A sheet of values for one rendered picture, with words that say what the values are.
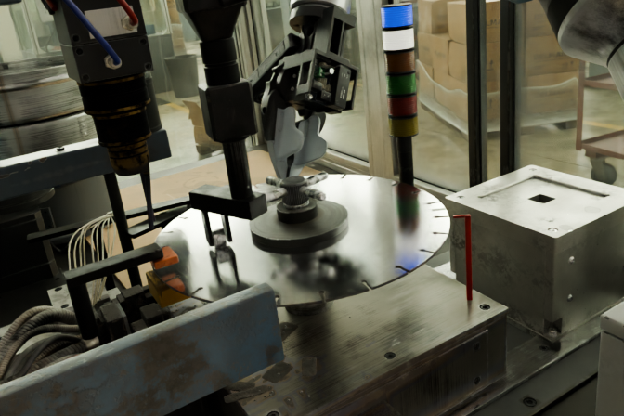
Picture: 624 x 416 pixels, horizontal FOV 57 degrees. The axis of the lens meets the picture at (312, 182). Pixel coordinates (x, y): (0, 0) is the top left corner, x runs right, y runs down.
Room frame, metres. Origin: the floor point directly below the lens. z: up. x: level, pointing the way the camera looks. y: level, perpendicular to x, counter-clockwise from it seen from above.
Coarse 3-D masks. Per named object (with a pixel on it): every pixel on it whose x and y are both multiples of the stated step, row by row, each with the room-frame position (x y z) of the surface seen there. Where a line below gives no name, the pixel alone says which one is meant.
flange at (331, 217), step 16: (272, 208) 0.63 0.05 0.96; (304, 208) 0.58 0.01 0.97; (320, 208) 0.61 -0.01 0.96; (336, 208) 0.60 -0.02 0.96; (256, 224) 0.59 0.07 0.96; (272, 224) 0.58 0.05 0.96; (288, 224) 0.57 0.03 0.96; (304, 224) 0.57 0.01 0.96; (320, 224) 0.56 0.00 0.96; (336, 224) 0.56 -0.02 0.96; (256, 240) 0.56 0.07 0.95; (272, 240) 0.55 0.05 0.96; (288, 240) 0.54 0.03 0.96; (304, 240) 0.54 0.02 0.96; (320, 240) 0.54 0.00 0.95
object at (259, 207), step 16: (224, 144) 0.53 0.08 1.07; (240, 144) 0.53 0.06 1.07; (240, 160) 0.53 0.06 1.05; (240, 176) 0.53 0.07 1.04; (192, 192) 0.56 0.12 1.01; (208, 192) 0.56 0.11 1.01; (224, 192) 0.55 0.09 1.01; (240, 192) 0.53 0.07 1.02; (256, 192) 0.54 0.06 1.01; (192, 208) 0.56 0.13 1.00; (208, 208) 0.55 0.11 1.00; (224, 208) 0.53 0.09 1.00; (240, 208) 0.52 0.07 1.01; (256, 208) 0.52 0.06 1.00; (208, 224) 0.55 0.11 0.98; (224, 224) 0.56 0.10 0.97; (208, 240) 0.55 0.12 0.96
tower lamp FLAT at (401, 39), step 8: (384, 32) 0.84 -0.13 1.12; (392, 32) 0.83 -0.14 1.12; (400, 32) 0.83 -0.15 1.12; (408, 32) 0.83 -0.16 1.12; (384, 40) 0.84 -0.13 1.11; (392, 40) 0.83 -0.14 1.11; (400, 40) 0.83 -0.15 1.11; (408, 40) 0.83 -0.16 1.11; (384, 48) 0.84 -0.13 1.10; (392, 48) 0.83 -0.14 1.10; (400, 48) 0.82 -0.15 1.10; (408, 48) 0.83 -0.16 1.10
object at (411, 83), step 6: (408, 72) 0.83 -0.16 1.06; (414, 72) 0.83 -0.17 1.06; (390, 78) 0.83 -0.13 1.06; (396, 78) 0.83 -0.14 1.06; (402, 78) 0.83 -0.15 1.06; (408, 78) 0.83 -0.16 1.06; (414, 78) 0.83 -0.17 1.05; (390, 84) 0.83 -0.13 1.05; (396, 84) 0.83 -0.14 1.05; (402, 84) 0.83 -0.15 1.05; (408, 84) 0.83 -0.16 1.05; (414, 84) 0.83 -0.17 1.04; (390, 90) 0.84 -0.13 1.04; (396, 90) 0.83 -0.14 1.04; (402, 90) 0.83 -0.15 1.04; (408, 90) 0.83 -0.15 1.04; (414, 90) 0.83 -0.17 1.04
